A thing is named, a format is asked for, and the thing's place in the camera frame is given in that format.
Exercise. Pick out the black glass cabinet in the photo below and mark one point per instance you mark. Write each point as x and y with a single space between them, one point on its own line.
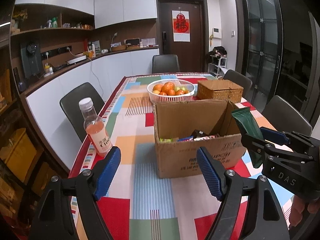
278 50

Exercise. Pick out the pink white cookie packet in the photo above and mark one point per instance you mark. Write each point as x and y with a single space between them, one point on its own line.
208 137

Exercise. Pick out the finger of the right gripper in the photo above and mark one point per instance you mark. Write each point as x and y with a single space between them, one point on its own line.
296 141
268 150

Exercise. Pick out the woven wicker basket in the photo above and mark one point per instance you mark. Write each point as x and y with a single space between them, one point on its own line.
219 90

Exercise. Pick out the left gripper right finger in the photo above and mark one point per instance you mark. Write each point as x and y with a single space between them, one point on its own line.
222 183

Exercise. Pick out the black water dispenser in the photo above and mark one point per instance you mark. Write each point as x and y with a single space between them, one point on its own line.
31 58

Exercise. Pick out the dark chair near right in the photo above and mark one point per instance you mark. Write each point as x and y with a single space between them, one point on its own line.
284 117

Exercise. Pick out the colourful patterned tablecloth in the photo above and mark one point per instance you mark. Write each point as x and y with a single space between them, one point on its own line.
139 204

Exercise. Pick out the black cracker box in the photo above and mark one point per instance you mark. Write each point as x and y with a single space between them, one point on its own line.
198 134

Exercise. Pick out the white fruit basket with oranges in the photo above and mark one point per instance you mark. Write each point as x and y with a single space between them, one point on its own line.
170 90

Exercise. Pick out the dark chair far right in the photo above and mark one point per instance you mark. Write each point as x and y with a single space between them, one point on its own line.
239 79

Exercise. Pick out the dark wooden door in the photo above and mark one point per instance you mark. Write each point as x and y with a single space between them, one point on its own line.
191 55

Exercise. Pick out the brown cardboard box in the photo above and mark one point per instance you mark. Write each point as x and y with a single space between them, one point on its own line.
181 128

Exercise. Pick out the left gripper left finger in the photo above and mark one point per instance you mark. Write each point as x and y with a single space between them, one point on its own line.
97 181

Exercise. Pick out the pink juice bottle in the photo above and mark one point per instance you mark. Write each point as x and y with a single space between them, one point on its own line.
94 127

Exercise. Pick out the white long counter cabinet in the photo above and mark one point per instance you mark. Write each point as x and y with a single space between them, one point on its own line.
104 74

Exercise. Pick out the person right hand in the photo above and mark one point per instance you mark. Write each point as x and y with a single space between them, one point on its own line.
297 208

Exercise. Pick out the dark green snack packet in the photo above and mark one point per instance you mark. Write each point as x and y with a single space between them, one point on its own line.
248 125

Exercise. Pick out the red fu door poster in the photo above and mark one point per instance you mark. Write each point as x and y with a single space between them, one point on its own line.
180 26

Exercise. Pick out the light green snack packet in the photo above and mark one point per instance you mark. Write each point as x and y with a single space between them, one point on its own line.
163 140

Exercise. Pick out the dark chair at far end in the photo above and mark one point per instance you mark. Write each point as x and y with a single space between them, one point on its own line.
165 64

